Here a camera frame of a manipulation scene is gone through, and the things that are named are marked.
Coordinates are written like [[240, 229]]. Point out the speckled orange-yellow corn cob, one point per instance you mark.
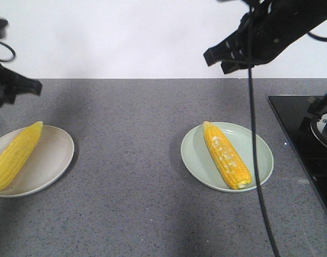
[[230, 165]]

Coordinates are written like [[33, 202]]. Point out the black gripper viewer right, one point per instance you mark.
[[264, 34]]

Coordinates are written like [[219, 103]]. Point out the black cable viewer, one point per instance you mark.
[[254, 144], [7, 54]]

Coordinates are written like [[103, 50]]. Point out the yellow corn cob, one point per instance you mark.
[[16, 154]]

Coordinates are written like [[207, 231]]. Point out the black glass gas hob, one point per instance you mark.
[[306, 128]]

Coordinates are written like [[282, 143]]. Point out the black gripper viewer left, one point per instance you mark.
[[12, 85]]

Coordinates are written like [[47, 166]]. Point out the black cable viewer left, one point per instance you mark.
[[7, 54]]

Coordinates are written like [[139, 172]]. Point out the black cable viewer right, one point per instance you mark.
[[254, 144]]

